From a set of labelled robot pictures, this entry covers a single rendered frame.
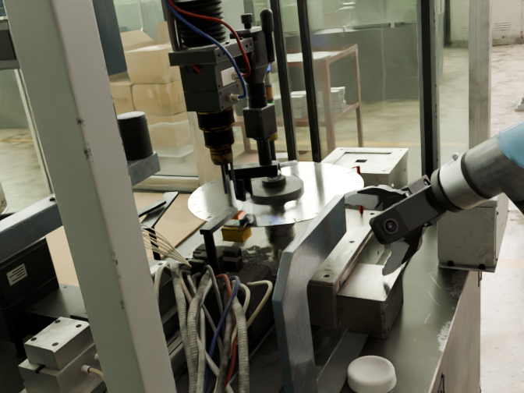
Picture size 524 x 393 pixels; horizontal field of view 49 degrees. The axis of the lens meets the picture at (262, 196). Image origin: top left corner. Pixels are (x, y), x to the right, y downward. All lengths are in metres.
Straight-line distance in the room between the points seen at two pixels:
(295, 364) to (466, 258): 0.51
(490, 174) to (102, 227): 0.57
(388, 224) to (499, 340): 1.50
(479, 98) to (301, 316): 0.78
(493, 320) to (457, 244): 1.27
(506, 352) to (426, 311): 1.22
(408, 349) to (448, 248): 0.28
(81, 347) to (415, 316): 0.55
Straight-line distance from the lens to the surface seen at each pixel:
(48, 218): 0.92
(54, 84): 0.37
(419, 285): 1.15
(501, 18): 9.36
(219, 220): 0.91
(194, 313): 0.82
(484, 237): 1.16
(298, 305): 0.77
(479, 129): 1.41
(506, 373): 2.17
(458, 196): 0.86
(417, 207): 0.88
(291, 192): 1.04
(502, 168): 0.82
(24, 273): 1.11
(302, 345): 0.80
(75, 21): 0.37
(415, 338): 1.00
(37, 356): 0.89
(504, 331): 2.38
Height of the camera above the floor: 1.32
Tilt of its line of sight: 20 degrees down
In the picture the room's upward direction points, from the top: 8 degrees counter-clockwise
